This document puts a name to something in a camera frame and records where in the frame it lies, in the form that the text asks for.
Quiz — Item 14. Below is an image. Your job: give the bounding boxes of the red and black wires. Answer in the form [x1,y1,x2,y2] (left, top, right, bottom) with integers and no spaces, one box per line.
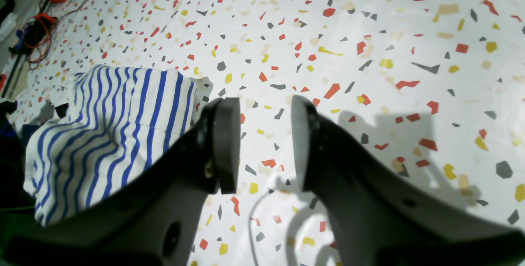
[8,0,91,69]

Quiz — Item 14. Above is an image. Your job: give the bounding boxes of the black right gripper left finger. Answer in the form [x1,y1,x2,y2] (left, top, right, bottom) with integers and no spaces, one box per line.
[5,98,241,266]

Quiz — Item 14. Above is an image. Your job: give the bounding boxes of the blue white striped t-shirt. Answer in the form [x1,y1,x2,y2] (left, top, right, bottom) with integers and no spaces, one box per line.
[24,64,197,227]

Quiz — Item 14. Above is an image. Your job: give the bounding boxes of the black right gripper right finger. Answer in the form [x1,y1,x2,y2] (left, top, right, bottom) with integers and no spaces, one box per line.
[291,95,524,266]

